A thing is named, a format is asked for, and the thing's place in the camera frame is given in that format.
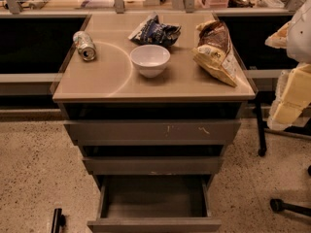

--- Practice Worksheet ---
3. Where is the black object on floor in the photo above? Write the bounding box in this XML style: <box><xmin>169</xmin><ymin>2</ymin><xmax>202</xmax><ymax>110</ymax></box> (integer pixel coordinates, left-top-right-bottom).
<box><xmin>51</xmin><ymin>208</ymin><xmax>66</xmax><ymax>233</ymax></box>

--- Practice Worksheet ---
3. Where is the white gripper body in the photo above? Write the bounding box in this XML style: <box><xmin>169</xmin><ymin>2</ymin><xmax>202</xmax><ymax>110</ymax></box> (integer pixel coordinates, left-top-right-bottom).
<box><xmin>267</xmin><ymin>71</ymin><xmax>294</xmax><ymax>131</ymax></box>

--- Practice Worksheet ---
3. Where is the grey drawer cabinet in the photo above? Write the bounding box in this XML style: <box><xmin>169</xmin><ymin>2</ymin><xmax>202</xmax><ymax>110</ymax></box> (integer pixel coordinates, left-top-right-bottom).
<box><xmin>50</xmin><ymin>11</ymin><xmax>259</xmax><ymax>233</ymax></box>

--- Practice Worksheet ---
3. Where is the brown yellow snack bag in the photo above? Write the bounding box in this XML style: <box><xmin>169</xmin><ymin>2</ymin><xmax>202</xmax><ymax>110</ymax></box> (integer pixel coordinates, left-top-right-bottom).
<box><xmin>191</xmin><ymin>20</ymin><xmax>237</xmax><ymax>87</ymax></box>

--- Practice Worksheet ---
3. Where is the crushed soda can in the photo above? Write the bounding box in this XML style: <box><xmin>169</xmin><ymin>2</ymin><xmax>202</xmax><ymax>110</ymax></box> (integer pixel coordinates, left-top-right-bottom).
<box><xmin>73</xmin><ymin>31</ymin><xmax>96</xmax><ymax>61</ymax></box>

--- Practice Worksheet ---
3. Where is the grey bottom drawer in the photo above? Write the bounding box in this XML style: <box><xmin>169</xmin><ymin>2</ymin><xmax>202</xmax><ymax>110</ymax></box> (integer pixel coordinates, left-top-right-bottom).
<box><xmin>87</xmin><ymin>175</ymin><xmax>221</xmax><ymax>233</ymax></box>

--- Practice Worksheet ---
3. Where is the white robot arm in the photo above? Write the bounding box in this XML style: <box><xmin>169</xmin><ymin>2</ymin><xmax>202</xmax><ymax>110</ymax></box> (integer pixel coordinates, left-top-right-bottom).
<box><xmin>265</xmin><ymin>0</ymin><xmax>311</xmax><ymax>131</ymax></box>

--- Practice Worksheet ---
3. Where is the blue crumpled chip bag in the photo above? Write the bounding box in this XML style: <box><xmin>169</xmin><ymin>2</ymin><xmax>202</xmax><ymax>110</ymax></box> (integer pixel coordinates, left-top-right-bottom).
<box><xmin>128</xmin><ymin>12</ymin><xmax>181</xmax><ymax>48</ymax></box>

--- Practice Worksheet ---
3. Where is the grey top drawer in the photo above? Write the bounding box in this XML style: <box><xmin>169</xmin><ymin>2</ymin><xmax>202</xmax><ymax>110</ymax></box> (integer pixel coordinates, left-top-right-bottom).
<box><xmin>64</xmin><ymin>102</ymin><xmax>243</xmax><ymax>146</ymax></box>

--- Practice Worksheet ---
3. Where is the grey drawer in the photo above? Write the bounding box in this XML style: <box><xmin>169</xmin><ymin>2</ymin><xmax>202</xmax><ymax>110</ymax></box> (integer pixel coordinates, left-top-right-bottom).
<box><xmin>87</xmin><ymin>175</ymin><xmax>221</xmax><ymax>233</ymax></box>
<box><xmin>64</xmin><ymin>102</ymin><xmax>243</xmax><ymax>146</ymax></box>
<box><xmin>83</xmin><ymin>146</ymin><xmax>223</xmax><ymax>175</ymax></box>

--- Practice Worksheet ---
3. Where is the black table leg with caster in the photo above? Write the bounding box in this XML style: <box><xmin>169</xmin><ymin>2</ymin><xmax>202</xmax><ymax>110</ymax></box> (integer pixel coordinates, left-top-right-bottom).
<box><xmin>248</xmin><ymin>65</ymin><xmax>311</xmax><ymax>157</ymax></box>

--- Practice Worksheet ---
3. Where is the white bowl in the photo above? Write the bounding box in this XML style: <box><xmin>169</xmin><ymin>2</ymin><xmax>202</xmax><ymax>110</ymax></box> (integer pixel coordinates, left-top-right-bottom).
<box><xmin>130</xmin><ymin>45</ymin><xmax>171</xmax><ymax>78</ymax></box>

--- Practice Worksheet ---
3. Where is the grey middle drawer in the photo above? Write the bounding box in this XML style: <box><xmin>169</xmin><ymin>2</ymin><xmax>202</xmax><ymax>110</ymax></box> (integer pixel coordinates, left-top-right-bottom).
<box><xmin>83</xmin><ymin>146</ymin><xmax>223</xmax><ymax>175</ymax></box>

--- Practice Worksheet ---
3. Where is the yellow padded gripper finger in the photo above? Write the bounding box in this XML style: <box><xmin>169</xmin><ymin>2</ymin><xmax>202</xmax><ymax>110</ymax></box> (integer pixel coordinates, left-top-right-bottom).
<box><xmin>272</xmin><ymin>63</ymin><xmax>311</xmax><ymax>124</ymax></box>

